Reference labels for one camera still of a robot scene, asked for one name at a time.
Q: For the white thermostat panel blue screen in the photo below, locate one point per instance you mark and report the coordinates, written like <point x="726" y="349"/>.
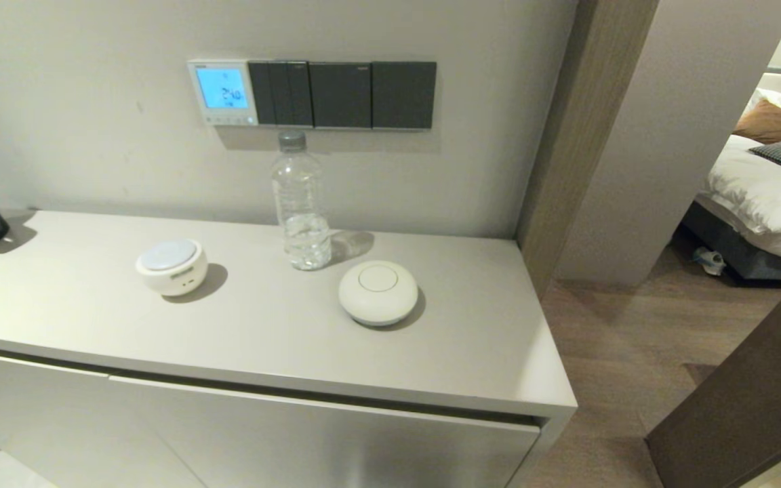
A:
<point x="222" y="88"/>

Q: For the white round dome device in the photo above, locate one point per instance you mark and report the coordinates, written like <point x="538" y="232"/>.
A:
<point x="377" y="293"/>

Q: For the clear plastic water bottle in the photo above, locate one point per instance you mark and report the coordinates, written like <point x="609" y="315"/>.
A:
<point x="301" y="203"/>

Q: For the grey cabinet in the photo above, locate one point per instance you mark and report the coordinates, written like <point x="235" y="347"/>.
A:
<point x="262" y="325"/>

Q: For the white round device grey lid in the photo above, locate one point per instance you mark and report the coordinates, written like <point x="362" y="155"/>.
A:
<point x="171" y="268"/>

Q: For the bed with white duvet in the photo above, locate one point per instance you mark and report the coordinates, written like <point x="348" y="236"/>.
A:
<point x="763" y="196"/>

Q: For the brown wooden door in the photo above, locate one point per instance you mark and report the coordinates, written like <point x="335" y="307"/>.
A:
<point x="750" y="407"/>

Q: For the brown pillow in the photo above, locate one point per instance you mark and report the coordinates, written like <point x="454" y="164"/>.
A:
<point x="773" y="123"/>

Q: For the white pillow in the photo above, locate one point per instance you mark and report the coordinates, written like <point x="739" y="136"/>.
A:
<point x="773" y="100"/>

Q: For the dark single rocker wall switch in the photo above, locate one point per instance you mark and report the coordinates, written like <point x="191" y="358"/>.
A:
<point x="339" y="95"/>
<point x="404" y="95"/>

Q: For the dark triple rocker wall switch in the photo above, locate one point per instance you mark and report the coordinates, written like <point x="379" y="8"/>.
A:
<point x="281" y="93"/>

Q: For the wooden door frame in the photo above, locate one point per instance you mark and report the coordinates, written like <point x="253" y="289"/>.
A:
<point x="580" y="135"/>

